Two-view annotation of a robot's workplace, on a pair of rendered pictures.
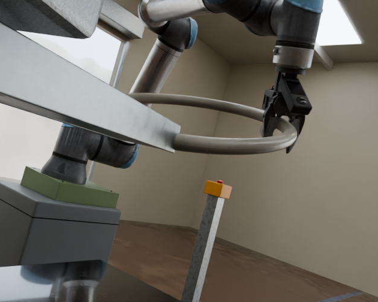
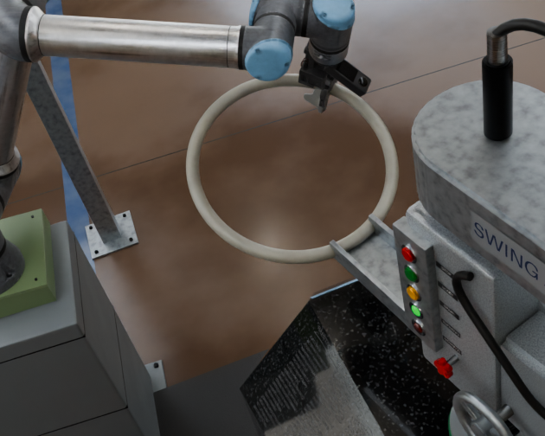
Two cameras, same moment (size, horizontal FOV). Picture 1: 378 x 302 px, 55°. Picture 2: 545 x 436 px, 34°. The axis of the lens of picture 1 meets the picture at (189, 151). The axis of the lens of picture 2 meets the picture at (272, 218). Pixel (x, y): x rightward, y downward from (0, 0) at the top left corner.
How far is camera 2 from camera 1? 1.90 m
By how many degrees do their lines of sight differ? 63
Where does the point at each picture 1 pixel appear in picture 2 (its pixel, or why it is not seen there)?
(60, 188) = (49, 287)
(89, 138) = not seen: outside the picture
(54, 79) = not seen: hidden behind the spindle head
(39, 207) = (80, 323)
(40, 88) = not seen: hidden behind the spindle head
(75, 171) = (15, 253)
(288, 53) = (339, 56)
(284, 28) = (331, 44)
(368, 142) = not seen: outside the picture
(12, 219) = (42, 361)
